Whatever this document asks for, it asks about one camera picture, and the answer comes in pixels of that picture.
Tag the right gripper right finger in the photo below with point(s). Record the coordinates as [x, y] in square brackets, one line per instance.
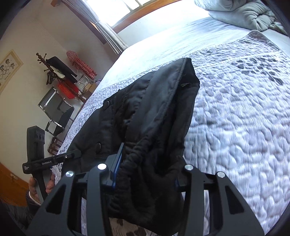
[180, 185]

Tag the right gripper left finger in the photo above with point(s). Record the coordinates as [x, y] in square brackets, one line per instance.
[113, 163]

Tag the black pants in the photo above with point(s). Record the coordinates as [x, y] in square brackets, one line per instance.
[148, 120]

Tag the person left hand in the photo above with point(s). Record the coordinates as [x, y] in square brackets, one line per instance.
[34, 191]

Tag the black chrome chair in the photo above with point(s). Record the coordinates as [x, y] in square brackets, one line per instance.
[57, 110]

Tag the grey quilted bedspread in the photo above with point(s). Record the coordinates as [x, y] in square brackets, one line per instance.
[240, 123]

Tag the stacked cardboard boxes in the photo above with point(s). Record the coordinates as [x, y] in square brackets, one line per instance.
[90, 88]

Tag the red bag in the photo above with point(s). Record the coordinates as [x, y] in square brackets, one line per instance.
[69, 89]

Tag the black garment on rack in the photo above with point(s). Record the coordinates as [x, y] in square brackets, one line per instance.
[63, 68]

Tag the wooden coat rack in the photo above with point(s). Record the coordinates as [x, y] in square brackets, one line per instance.
[51, 71]

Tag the red checkered cloth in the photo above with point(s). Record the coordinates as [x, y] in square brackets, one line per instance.
[80, 64]

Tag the grey striped curtain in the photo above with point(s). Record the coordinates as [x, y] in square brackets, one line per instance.
[110, 36]

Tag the light blue bed sheet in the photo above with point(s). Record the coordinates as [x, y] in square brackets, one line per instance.
[166, 46]

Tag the grey blue pillow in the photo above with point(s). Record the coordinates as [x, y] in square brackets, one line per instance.
[220, 5]

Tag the grey blue folded duvet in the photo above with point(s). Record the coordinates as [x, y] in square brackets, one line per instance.
[252, 17]

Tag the framed wall picture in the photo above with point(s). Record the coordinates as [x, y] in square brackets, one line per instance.
[9, 66]

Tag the wooden window frame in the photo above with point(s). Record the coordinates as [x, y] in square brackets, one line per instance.
[127, 20]

